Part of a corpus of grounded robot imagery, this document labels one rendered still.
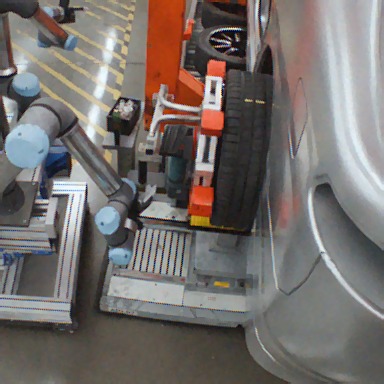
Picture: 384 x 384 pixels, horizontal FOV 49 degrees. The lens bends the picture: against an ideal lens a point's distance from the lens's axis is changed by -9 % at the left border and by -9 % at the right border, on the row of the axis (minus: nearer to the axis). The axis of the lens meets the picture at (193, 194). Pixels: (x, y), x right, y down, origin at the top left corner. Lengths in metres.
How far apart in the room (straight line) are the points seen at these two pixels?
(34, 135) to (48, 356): 1.37
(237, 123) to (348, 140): 0.83
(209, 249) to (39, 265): 0.87
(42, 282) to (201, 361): 0.87
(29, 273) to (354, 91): 1.82
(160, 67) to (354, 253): 1.54
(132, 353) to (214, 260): 0.63
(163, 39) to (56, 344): 1.57
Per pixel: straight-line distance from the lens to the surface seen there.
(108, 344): 2.28
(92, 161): 1.38
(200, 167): 1.62
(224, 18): 3.88
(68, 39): 2.09
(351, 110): 0.85
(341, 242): 0.90
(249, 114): 1.60
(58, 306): 2.15
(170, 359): 2.25
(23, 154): 1.21
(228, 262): 2.28
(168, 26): 2.09
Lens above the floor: 2.09
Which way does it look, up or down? 47 degrees down
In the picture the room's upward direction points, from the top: 7 degrees clockwise
